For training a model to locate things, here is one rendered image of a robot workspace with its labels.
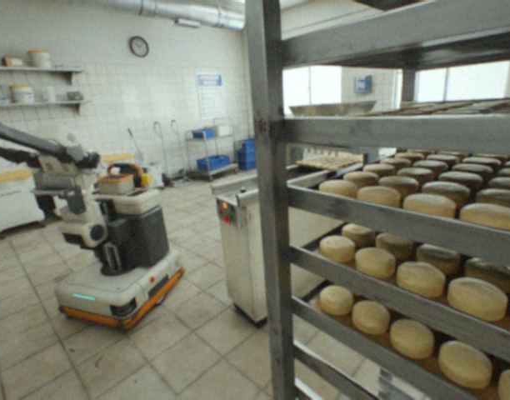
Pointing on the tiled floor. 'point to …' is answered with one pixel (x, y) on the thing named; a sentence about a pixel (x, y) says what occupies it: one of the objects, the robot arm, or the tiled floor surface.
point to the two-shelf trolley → (207, 153)
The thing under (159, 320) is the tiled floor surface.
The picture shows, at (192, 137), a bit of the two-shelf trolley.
